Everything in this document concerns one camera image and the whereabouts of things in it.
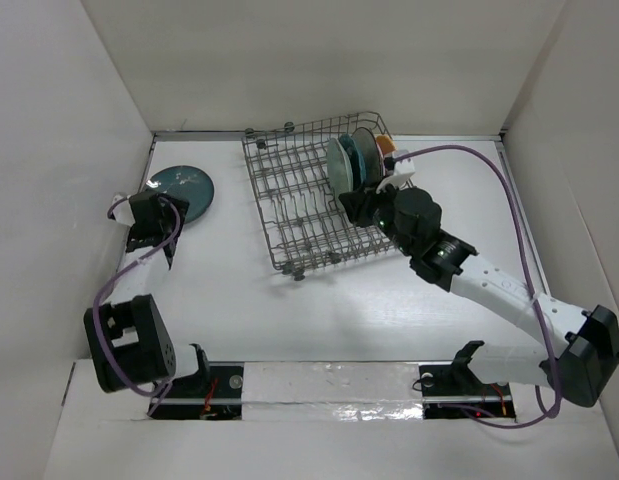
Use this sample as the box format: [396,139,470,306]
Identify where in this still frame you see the grey wire dish rack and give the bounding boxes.
[242,111,394,281]

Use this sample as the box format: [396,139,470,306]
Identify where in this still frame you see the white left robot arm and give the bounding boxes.
[83,190,212,398]

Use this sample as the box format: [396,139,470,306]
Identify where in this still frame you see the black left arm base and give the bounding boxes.
[148,362,244,421]

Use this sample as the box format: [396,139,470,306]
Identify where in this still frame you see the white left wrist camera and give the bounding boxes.
[107,193,135,227]

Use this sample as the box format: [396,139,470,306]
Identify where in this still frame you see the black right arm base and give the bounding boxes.
[411,364,516,420]

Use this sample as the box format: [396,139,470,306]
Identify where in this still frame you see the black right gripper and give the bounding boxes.
[339,175,415,257]

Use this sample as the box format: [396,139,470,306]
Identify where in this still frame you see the woven-pattern orange plate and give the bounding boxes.
[376,135,397,157]

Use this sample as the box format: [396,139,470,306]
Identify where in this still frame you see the teal scalloped plate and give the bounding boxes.
[338,134,366,190]

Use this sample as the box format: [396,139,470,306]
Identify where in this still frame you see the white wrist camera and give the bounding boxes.
[107,193,135,227]
[376,150,414,193]

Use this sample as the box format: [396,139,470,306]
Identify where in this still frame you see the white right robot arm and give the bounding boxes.
[339,186,619,407]

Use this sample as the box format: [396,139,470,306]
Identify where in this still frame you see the dark teal glazed plate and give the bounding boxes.
[144,165,215,225]

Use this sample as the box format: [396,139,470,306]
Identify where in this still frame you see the light green plate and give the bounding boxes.
[326,138,353,196]

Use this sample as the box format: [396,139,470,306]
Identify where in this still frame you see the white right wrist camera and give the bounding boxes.
[376,150,414,193]

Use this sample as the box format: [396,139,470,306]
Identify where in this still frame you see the cream plate tree drawing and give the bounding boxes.
[352,127,382,184]

